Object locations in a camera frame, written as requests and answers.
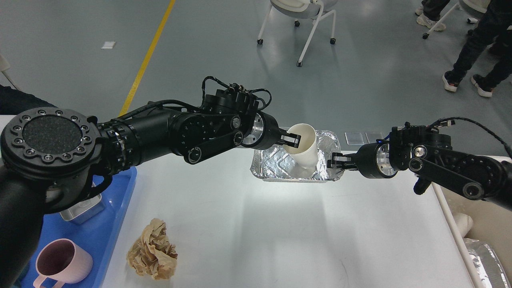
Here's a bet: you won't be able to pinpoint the white chair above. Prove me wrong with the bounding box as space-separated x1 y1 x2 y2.
422 0 490 40
256 0 338 67

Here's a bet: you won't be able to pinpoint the white chair centre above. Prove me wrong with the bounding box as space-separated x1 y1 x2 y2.
256 0 338 67

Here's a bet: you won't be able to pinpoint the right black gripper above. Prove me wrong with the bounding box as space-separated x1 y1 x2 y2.
327 143 398 179

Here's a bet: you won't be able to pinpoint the floor outlet cover left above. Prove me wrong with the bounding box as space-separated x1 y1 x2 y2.
344 132 365 146

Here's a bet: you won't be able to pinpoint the white paper cup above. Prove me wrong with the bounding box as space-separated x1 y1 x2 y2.
283 123 318 168

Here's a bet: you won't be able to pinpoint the stainless steel rectangular container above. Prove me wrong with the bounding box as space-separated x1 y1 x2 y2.
59 194 105 225

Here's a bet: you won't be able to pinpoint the floor outlet cover right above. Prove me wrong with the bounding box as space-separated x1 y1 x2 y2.
364 131 386 144

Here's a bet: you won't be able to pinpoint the brown paper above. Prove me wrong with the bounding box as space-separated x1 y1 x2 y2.
126 218 178 280

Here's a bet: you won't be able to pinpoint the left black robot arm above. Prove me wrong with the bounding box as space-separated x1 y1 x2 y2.
0 76 305 288

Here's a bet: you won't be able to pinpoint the pink mug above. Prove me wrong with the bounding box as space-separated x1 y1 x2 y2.
33 238 93 288

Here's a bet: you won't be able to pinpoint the white cup in bin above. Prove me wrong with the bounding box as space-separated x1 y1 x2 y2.
453 212 474 238

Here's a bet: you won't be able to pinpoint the seated person's feet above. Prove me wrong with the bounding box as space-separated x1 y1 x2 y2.
415 0 450 29

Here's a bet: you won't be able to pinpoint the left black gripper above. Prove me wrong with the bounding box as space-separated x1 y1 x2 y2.
242 112 301 150

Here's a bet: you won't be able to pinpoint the white chair right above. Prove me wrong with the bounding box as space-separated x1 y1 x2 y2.
422 0 490 40

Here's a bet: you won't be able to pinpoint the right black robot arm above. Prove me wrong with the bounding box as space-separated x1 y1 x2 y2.
327 117 512 210

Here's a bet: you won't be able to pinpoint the beige plastic bin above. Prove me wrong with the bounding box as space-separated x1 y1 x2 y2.
431 183 512 288

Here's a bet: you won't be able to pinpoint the blue plastic tray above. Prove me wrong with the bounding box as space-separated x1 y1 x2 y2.
20 168 137 288

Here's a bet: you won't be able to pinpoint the walking person's legs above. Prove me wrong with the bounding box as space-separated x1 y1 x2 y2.
442 0 512 97

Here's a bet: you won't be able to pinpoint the aluminium foil tray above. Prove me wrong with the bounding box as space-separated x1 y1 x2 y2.
250 130 343 183

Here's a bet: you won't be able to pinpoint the white floor label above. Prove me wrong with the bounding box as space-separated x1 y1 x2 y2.
101 41 116 50

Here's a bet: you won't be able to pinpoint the person in dark jeans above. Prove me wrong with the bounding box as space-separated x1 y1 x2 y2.
0 85 56 115

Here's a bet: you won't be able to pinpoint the floor outlet cover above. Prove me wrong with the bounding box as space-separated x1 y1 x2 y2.
364 131 386 144
344 132 365 146

